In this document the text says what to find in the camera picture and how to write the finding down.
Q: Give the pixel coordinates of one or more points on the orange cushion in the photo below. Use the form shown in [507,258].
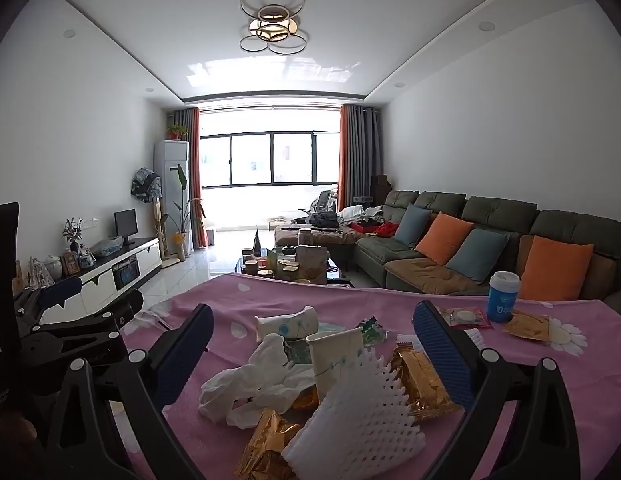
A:
[555,270]
[443,240]

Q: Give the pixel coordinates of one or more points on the green brown sofa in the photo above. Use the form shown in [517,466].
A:
[495,210]

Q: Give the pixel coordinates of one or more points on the small green potted plant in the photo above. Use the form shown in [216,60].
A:
[176,132]

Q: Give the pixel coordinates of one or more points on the white standing air conditioner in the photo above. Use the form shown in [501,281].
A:
[170,185]

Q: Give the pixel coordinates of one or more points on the green packet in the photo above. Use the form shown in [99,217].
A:
[272,262]

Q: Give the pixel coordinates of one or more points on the white lidded jar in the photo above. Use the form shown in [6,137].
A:
[51,266]

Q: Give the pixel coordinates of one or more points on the large window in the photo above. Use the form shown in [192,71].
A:
[250,160]

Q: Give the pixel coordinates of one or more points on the brown paper snack bag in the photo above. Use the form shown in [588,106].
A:
[313,262]

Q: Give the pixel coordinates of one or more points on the green clear candy wrapper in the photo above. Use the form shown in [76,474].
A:
[371,330]

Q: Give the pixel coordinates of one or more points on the tall leafy potted plant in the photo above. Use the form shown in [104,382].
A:
[179,245]

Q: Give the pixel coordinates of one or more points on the orange grey curtain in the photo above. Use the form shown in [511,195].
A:
[193,160]
[355,155]

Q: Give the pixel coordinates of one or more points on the glass coffee table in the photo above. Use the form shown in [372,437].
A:
[338,272]

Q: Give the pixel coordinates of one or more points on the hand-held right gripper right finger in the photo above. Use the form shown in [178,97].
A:
[443,355]

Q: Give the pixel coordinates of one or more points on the blue plastic bag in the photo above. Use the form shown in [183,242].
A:
[106,247]

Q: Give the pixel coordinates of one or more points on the dark patterned cloth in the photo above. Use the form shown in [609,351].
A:
[146,185]

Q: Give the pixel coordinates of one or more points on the blue grey cushion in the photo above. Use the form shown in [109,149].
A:
[413,225]
[478,255]

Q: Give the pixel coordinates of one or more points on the clear green printed wrapper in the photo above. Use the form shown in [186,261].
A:
[298,352]

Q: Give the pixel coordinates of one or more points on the white paper cup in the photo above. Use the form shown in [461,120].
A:
[330,355]

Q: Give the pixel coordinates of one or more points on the group of jars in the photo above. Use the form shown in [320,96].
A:
[263,266]

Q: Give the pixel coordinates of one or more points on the small grey bin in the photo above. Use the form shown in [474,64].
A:
[210,237]

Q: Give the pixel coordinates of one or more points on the black monitor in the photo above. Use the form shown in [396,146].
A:
[126,222]

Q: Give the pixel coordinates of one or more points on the wooden floor stand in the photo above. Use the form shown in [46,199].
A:
[158,230]

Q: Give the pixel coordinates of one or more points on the small brown snack packet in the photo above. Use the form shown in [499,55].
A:
[463,317]

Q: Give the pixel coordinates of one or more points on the white tissue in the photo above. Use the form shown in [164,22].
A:
[250,380]

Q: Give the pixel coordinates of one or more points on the large white foam net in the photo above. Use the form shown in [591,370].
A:
[355,420]

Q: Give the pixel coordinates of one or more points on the white clothes pile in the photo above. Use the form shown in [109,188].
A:
[358,212]

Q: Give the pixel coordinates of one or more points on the red cloth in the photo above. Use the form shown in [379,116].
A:
[386,230]

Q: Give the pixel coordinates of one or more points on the black clothes pile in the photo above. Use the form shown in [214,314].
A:
[323,219]

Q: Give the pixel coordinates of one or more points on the gold foil snack wrapper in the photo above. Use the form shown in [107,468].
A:
[265,445]
[528,327]
[418,375]

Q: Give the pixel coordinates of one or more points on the blue white ceramic jar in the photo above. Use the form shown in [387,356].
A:
[87,260]

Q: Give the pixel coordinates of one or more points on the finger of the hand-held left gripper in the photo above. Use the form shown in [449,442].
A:
[105,322]
[63,292]

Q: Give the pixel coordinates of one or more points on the white black TV cabinet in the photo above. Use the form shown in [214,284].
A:
[140,255]

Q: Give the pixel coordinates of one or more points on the wooden picture frame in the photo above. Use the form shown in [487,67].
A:
[70,263]

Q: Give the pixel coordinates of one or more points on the pink floral blanket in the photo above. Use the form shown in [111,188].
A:
[240,300]

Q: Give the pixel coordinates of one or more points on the blue cup with white lid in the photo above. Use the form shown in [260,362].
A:
[503,300]

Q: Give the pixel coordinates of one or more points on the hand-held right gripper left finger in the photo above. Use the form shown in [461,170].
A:
[183,360]

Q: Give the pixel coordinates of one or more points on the small plant in vase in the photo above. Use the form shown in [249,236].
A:
[73,232]

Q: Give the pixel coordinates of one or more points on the model sailing ship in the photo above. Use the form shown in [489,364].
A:
[40,272]

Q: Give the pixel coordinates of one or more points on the white tissue pack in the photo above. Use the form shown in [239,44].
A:
[285,325]

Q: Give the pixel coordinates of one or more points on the small white foam net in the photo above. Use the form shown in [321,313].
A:
[473,337]

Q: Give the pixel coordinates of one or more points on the orange peel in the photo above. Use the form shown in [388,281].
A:
[305,398]

